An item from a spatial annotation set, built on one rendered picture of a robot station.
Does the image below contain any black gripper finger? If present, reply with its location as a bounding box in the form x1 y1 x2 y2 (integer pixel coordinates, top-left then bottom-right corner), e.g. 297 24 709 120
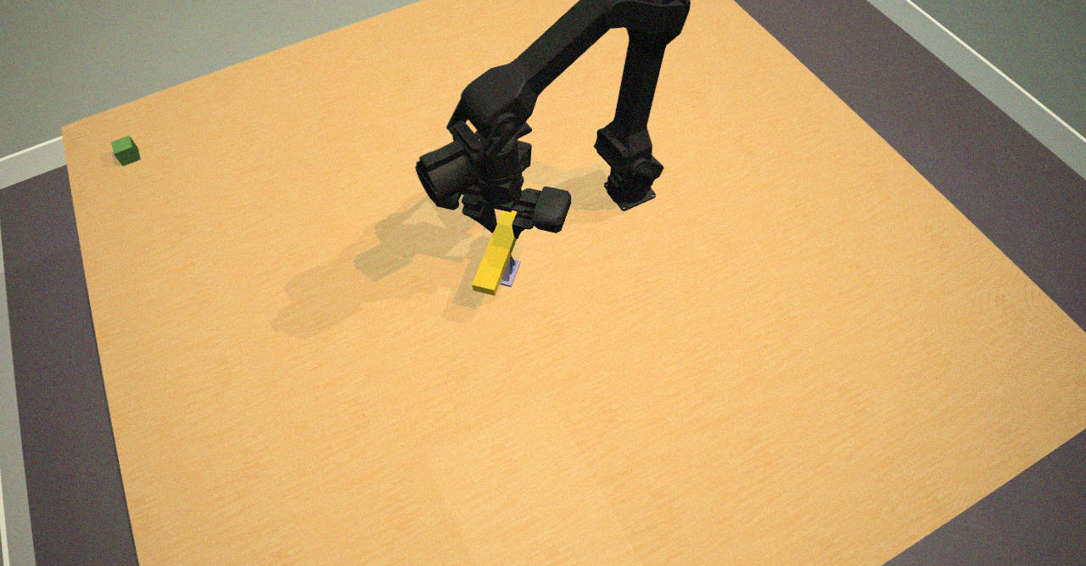
512 211 534 239
462 206 497 232

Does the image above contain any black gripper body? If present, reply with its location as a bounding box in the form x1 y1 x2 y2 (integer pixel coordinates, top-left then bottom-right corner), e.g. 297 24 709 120
435 156 571 232

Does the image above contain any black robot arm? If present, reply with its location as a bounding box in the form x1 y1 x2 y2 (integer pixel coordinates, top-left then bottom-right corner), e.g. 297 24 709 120
415 0 691 211

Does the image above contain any yellow bar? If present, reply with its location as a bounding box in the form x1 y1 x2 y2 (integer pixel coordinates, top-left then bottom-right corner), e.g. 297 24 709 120
472 210 517 295

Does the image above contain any green cube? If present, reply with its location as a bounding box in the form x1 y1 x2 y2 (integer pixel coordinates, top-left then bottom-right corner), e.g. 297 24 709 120
111 135 141 166

